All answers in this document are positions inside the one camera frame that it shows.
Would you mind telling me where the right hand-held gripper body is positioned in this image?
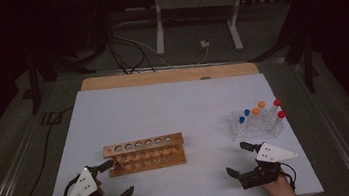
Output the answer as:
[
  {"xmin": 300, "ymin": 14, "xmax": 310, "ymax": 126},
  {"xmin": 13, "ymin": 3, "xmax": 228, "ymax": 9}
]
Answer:
[{"xmin": 234, "ymin": 138, "xmax": 303, "ymax": 192}]

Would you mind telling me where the clear plastic test tube rack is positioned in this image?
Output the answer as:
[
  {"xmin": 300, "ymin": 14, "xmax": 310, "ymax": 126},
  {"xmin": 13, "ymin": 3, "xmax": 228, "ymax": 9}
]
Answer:
[{"xmin": 226, "ymin": 103, "xmax": 286, "ymax": 144}]

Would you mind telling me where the wooden test tube rack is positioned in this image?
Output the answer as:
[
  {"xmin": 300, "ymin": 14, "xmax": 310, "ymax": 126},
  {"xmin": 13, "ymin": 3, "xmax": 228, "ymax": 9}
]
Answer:
[{"xmin": 100, "ymin": 131, "xmax": 188, "ymax": 179}]

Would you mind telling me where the red capped test tube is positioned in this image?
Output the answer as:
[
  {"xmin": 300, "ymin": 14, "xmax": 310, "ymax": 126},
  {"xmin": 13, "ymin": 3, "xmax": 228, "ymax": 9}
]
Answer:
[
  {"xmin": 272, "ymin": 110, "xmax": 288, "ymax": 131},
  {"xmin": 267, "ymin": 98, "xmax": 285, "ymax": 119}
]

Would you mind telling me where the person's right hand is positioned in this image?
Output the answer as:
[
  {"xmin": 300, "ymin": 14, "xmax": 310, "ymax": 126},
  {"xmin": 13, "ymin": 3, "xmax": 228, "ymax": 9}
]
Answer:
[{"xmin": 260, "ymin": 173, "xmax": 299, "ymax": 196}]

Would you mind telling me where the white table mat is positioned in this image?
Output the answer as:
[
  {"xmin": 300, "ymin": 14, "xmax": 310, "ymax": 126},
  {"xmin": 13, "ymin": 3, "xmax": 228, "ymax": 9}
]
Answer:
[{"xmin": 29, "ymin": 62, "xmax": 326, "ymax": 196}]

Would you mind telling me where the black stand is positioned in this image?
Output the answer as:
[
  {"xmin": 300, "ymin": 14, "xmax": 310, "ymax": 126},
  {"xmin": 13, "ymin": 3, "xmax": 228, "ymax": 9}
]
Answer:
[
  {"xmin": 240, "ymin": 0, "xmax": 322, "ymax": 101},
  {"xmin": 24, "ymin": 44, "xmax": 101, "ymax": 115}
]

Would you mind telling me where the dark equipment tower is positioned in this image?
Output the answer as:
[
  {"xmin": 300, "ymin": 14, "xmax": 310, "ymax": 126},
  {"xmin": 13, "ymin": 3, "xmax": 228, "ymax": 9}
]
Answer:
[{"xmin": 83, "ymin": 0, "xmax": 114, "ymax": 52}]

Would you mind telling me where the right hand-held gripper cable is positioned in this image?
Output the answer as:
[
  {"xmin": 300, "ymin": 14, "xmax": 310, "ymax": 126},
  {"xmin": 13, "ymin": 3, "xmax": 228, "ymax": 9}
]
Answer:
[{"xmin": 280, "ymin": 160, "xmax": 300, "ymax": 193}]

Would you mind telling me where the hand-held gripper cable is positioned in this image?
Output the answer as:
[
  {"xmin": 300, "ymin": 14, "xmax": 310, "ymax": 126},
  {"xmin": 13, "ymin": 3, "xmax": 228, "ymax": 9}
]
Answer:
[
  {"xmin": 280, "ymin": 160, "xmax": 300, "ymax": 193},
  {"xmin": 59, "ymin": 174, "xmax": 87, "ymax": 196}
]

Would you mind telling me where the left hand-held gripper cable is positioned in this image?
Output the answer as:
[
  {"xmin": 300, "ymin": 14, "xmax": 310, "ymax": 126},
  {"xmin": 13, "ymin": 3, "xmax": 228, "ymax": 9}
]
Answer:
[{"xmin": 59, "ymin": 174, "xmax": 87, "ymax": 196}]

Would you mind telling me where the black floor cable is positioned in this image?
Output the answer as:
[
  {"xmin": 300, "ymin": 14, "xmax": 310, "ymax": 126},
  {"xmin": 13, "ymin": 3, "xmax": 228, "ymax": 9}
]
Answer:
[{"xmin": 0, "ymin": 105, "xmax": 85, "ymax": 196}]

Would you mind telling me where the black cable bundle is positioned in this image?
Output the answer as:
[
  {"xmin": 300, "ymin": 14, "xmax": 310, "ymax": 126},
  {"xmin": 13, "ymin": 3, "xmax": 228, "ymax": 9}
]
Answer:
[{"xmin": 105, "ymin": 23, "xmax": 157, "ymax": 78}]

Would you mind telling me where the white cable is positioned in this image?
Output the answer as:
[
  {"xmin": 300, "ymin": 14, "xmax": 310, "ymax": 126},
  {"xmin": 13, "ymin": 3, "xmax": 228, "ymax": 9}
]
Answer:
[{"xmin": 112, "ymin": 12, "xmax": 212, "ymax": 75}]

